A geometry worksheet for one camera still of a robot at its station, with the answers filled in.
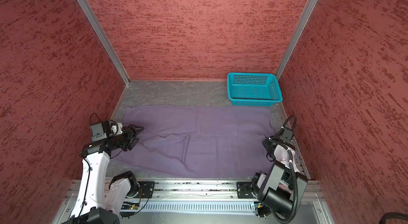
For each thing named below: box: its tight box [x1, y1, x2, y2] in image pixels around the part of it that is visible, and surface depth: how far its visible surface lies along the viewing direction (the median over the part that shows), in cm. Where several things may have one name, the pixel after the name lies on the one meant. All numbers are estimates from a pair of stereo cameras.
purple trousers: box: [112, 105, 275, 179], surface depth 90 cm
